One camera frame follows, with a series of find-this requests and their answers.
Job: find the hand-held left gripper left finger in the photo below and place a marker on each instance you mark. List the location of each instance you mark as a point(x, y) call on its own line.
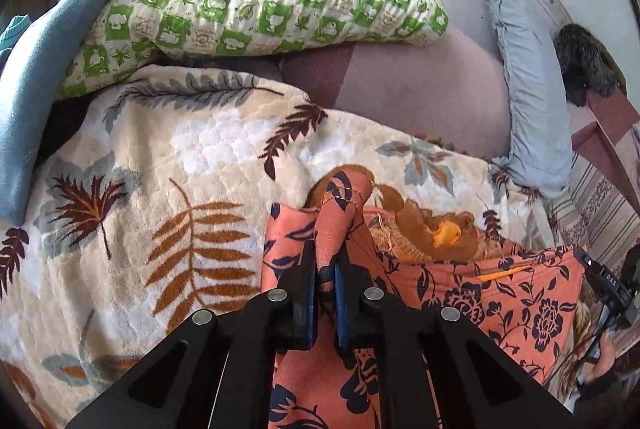
point(310, 309)

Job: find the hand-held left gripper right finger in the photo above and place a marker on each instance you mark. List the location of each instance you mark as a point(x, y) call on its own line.
point(342, 309)

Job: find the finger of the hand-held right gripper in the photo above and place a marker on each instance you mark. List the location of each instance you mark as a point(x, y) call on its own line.
point(592, 271)

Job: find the orange floral shirt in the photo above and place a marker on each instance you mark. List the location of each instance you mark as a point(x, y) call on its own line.
point(500, 299)

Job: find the person's right hand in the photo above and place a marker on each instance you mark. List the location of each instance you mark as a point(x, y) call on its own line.
point(602, 356)

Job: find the striped floral bedding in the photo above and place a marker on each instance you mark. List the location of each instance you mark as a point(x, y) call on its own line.
point(600, 209)

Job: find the grey-blue pillow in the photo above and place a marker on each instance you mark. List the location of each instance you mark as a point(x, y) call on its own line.
point(530, 84)

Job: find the dark furry cushion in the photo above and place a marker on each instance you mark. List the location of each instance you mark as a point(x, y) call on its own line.
point(585, 64)

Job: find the mauve patchwork bedsheet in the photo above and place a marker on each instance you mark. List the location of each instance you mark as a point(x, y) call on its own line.
point(400, 94)

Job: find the leaf-print fleece blanket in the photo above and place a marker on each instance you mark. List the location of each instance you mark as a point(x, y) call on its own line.
point(150, 149)

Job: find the light blue cloth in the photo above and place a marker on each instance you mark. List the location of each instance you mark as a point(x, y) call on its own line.
point(35, 84)

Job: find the teal patterned cloth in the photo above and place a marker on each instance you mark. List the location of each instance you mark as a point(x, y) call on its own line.
point(10, 34)

